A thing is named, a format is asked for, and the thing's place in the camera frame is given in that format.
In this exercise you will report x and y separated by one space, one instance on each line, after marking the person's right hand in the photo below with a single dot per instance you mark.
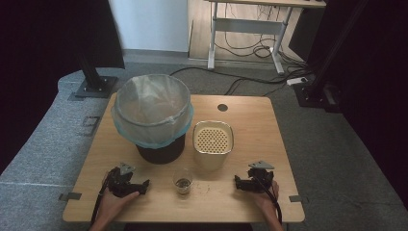
266 200

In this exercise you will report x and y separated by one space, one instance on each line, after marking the scattered tea leaf crumbs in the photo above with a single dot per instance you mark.
203 188

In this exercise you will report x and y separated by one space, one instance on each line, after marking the cream container with perforated strainer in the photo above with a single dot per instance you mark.
212 141

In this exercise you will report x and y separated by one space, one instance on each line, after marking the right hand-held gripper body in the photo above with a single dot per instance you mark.
260 179

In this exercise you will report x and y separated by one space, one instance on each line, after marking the grey tape piece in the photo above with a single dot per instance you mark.
296 199
70 196

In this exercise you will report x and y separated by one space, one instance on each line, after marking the black trash bin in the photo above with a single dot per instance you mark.
162 154

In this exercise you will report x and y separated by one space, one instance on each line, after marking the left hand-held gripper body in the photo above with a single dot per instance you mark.
119 186

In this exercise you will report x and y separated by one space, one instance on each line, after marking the black curtain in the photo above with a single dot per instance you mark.
375 80
41 35

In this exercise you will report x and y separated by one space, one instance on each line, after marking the person's left hand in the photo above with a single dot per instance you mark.
112 205

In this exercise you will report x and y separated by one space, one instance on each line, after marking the dark round table grommet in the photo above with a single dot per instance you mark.
222 107

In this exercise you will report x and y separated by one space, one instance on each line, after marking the black stand with base plate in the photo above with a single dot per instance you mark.
316 89
94 83

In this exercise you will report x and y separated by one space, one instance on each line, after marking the white power strip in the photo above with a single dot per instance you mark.
297 81

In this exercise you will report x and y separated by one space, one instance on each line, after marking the white metal frame desk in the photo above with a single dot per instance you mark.
247 26

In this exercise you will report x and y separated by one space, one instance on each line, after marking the translucent plastic bin liner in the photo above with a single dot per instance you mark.
150 106

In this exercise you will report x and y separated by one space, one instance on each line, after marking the clear glass cup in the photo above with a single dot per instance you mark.
183 183

